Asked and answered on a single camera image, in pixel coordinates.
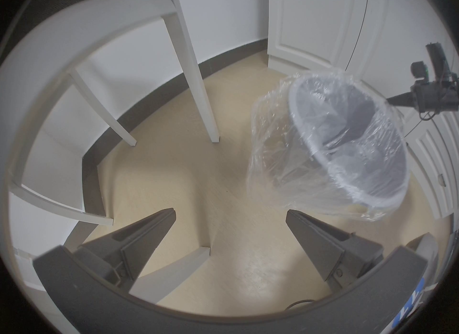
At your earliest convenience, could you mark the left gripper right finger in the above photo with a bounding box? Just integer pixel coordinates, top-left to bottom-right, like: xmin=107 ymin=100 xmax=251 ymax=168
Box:
xmin=285 ymin=209 xmax=384 ymax=284

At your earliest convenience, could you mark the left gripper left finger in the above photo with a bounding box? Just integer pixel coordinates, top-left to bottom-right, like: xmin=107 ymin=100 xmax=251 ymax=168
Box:
xmin=76 ymin=208 xmax=176 ymax=287

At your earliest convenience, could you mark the clear plastic bag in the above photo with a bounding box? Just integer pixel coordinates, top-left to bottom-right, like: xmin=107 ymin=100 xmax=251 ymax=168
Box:
xmin=247 ymin=69 xmax=410 ymax=223

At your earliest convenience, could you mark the grey trash bin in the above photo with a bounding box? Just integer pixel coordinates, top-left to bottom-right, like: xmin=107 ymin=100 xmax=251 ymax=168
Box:
xmin=288 ymin=74 xmax=409 ymax=215

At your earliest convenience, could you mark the white wardrobe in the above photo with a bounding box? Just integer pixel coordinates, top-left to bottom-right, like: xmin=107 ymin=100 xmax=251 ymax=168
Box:
xmin=267 ymin=0 xmax=459 ymax=220

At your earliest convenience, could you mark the grey and white chair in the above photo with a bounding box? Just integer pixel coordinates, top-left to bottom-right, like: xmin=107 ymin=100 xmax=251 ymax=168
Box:
xmin=0 ymin=0 xmax=221 ymax=304

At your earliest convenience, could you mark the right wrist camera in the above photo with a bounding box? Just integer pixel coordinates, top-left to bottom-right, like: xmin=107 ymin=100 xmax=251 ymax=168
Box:
xmin=410 ymin=61 xmax=429 ymax=82

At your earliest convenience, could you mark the black cable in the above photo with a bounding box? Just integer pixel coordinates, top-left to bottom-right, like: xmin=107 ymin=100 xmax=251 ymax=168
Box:
xmin=285 ymin=300 xmax=317 ymax=310

